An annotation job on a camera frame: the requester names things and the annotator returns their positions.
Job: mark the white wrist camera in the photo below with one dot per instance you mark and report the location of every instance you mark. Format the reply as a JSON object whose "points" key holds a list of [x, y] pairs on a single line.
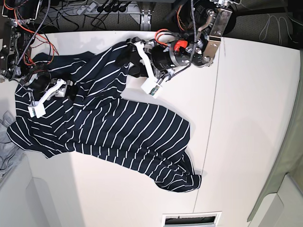
{"points": [[152, 88], [36, 111]]}

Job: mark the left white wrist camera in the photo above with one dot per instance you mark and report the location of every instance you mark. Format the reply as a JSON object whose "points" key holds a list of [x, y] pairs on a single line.
{"points": [[152, 88]]}

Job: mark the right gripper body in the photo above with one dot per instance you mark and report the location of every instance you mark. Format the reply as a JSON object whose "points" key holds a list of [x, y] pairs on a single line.
{"points": [[40, 79]]}

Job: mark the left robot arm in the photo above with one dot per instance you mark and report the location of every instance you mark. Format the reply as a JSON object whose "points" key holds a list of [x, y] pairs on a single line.
{"points": [[201, 23]]}

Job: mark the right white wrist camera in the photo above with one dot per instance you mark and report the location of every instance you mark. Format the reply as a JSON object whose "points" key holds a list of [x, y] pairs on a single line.
{"points": [[36, 111]]}

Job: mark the grey cloth pile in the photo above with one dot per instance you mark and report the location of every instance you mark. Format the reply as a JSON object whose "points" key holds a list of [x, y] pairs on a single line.
{"points": [[10, 154]]}

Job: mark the green grey bin edge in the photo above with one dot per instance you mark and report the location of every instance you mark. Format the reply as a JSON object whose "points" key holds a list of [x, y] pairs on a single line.
{"points": [[280, 203]]}

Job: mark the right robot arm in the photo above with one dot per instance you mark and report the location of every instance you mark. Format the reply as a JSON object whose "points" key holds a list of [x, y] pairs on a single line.
{"points": [[24, 26]]}

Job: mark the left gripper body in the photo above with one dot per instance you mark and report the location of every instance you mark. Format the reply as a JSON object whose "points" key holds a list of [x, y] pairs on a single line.
{"points": [[166, 51]]}

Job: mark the white power strip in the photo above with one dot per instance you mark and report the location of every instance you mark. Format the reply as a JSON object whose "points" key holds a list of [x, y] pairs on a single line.
{"points": [[92, 7]]}

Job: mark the aluminium frame post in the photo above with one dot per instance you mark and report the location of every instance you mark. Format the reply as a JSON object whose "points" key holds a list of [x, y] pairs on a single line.
{"points": [[141, 12]]}

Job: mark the navy white striped t-shirt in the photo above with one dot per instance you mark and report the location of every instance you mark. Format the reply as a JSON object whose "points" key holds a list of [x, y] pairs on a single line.
{"points": [[147, 138]]}

